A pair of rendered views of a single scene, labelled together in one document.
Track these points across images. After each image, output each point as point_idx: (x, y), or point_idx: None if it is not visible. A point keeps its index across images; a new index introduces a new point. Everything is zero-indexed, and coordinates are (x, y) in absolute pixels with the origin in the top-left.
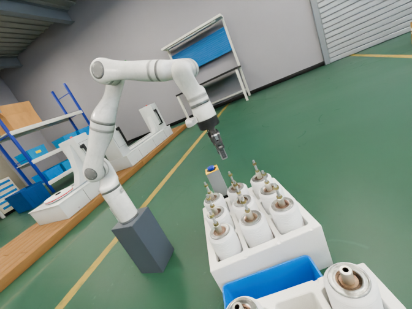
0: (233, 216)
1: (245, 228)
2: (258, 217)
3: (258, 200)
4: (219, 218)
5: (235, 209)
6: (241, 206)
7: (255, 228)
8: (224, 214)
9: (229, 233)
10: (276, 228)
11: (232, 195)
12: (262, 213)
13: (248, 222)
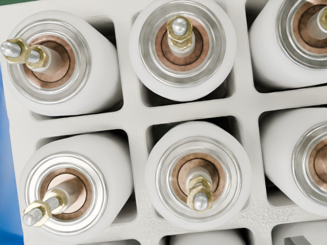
0: (216, 105)
1: (28, 161)
2: (52, 222)
3: (268, 225)
4: (134, 62)
5: (163, 139)
6: (156, 168)
7: (19, 197)
8: (152, 84)
9: (22, 100)
10: (83, 243)
11: (286, 136)
12: (82, 240)
13: (39, 181)
